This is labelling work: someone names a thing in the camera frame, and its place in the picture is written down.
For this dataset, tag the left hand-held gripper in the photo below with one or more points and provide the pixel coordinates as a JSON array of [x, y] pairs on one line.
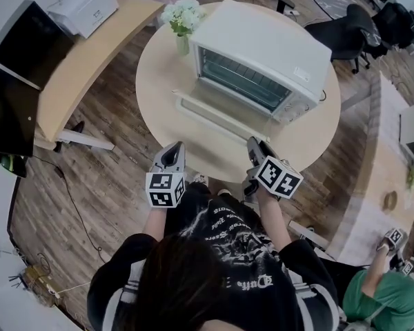
[[164, 190]]

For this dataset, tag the person's black printed shirt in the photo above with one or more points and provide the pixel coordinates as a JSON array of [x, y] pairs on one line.
[[248, 271]]

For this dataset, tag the brown cardboard box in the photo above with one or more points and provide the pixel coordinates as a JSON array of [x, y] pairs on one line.
[[41, 285]]

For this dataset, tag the brown tape roll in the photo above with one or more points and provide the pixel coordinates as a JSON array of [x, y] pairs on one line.
[[390, 201]]

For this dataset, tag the white flower bouquet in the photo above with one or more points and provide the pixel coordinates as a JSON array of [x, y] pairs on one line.
[[184, 12]]

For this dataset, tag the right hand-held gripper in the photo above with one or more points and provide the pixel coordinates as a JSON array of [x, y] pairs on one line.
[[279, 178]]

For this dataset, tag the white table base bar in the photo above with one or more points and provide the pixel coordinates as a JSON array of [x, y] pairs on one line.
[[308, 234]]

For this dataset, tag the dark round rug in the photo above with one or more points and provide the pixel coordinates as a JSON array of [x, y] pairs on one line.
[[331, 0]]

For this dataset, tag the white toaster oven door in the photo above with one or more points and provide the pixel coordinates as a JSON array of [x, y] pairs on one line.
[[214, 116]]

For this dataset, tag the white desk leg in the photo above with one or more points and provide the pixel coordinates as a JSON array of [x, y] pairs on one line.
[[86, 140]]

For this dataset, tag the white toaster oven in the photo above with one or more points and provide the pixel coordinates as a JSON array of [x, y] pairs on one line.
[[262, 40]]

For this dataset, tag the person's left forearm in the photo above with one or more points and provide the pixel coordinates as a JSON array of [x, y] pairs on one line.
[[154, 222]]

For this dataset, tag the black office chair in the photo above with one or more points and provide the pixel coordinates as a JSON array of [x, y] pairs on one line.
[[395, 24], [345, 36]]

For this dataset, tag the green and black object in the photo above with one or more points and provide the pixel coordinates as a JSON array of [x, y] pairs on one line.
[[12, 165]]

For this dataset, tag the black glossy appliance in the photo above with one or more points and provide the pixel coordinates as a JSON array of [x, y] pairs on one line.
[[14, 91]]

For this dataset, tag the pale green vase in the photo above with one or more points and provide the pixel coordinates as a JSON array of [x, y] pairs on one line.
[[183, 45]]

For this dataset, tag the another person's forearm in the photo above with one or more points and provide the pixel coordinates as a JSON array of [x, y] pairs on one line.
[[376, 265]]

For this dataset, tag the person's right forearm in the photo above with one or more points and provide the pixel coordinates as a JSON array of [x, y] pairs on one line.
[[270, 219]]

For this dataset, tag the white cardboard box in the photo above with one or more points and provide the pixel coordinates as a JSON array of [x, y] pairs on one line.
[[84, 7]]

